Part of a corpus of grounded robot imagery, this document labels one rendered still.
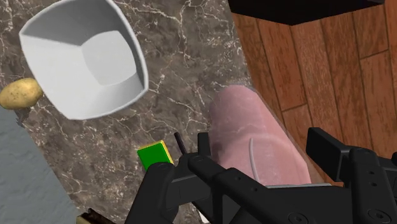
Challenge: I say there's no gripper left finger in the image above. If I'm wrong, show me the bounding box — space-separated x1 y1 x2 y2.
124 132 311 224

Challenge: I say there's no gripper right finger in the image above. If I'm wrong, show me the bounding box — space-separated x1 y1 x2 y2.
305 127 397 224

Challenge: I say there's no green and yellow sponge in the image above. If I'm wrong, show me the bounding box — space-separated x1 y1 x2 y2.
137 139 175 172

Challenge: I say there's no thin black rod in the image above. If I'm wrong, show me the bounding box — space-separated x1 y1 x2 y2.
174 132 188 155

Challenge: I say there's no dark brown lumpy object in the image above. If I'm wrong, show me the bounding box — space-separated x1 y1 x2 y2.
75 207 116 224

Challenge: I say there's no pink cylindrical container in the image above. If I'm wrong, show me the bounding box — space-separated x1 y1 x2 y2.
208 85 312 187

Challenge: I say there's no white square bowl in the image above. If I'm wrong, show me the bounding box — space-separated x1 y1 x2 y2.
18 0 150 121

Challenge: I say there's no yellow-brown potato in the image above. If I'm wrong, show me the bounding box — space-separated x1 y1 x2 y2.
0 77 43 110

